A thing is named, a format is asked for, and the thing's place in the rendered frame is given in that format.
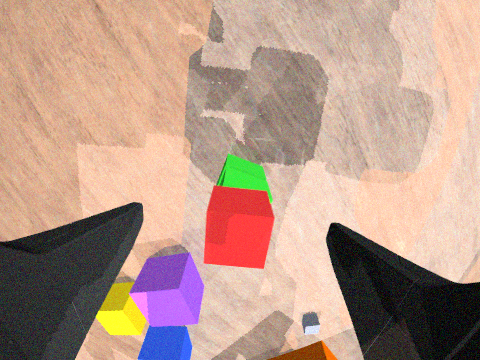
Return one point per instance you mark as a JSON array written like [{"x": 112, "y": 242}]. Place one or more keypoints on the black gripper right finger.
[{"x": 399, "y": 310}]

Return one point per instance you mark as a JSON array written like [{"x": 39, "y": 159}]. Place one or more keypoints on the yellow block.
[{"x": 119, "y": 314}]

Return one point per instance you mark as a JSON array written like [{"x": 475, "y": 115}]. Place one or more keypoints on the red block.
[{"x": 239, "y": 224}]

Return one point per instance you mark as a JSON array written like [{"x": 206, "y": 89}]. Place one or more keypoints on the blue cube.
[{"x": 166, "y": 343}]

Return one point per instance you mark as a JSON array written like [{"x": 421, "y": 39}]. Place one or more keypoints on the green block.
[
  {"x": 243, "y": 166},
  {"x": 238, "y": 179}
]

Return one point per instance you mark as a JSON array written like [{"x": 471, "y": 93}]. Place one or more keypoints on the purple block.
[{"x": 168, "y": 290}]

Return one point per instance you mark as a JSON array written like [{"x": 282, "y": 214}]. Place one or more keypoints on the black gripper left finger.
[{"x": 53, "y": 283}]

